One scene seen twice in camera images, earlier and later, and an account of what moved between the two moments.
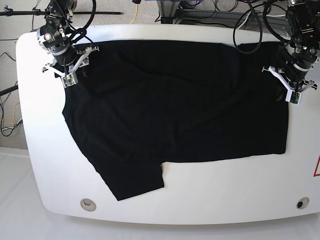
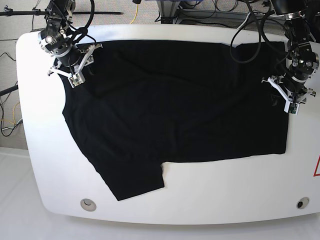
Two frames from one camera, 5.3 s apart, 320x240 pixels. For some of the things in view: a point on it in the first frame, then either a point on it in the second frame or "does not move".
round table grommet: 302,202 does not move
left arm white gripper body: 272,70 to 291,105
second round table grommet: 88,205 does not move
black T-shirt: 137,105 does not move
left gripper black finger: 283,93 to 274,99
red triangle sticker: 316,168 does not move
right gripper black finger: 84,70 to 90,70
